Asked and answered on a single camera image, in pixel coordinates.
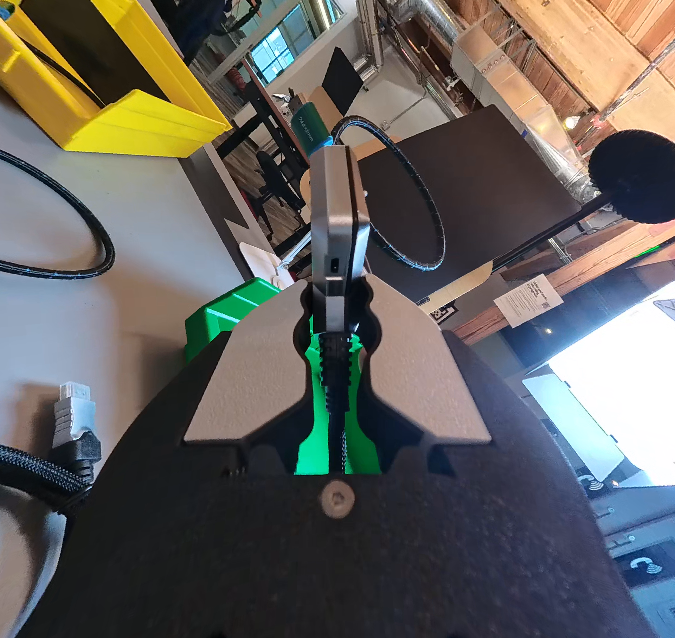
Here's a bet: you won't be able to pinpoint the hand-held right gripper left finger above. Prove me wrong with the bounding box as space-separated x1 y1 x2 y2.
182 279 312 473

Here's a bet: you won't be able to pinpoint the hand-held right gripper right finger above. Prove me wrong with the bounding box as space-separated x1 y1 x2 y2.
358 273 492 472

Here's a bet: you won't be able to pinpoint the green plastic bin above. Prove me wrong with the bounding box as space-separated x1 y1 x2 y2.
185 278 381 475

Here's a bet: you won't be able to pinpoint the black adapter hub with cable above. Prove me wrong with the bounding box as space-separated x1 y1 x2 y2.
0 145 372 517

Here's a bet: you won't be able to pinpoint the yellow plastic bin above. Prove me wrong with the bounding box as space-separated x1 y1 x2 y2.
0 0 233 158

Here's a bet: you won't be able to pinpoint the white paper notice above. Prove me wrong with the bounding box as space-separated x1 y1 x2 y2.
494 274 564 328

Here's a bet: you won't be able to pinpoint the black office chair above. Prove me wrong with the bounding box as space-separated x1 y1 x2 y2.
256 150 308 218

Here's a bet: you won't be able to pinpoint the wood-rimmed black board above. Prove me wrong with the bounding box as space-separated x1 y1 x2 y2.
348 104 583 315

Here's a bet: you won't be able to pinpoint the brown desk black legs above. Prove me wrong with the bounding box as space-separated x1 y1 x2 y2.
216 60 313 174

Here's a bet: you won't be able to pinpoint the tan rounded board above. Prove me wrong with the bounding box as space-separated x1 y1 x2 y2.
308 87 343 139

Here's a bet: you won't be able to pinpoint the black fuzzy round object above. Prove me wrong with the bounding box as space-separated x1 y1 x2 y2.
493 130 675 276

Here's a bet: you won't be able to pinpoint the black bin divider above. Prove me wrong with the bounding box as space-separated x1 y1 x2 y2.
21 0 171 104

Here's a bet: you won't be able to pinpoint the black wall panel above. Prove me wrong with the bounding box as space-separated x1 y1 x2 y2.
321 47 366 116

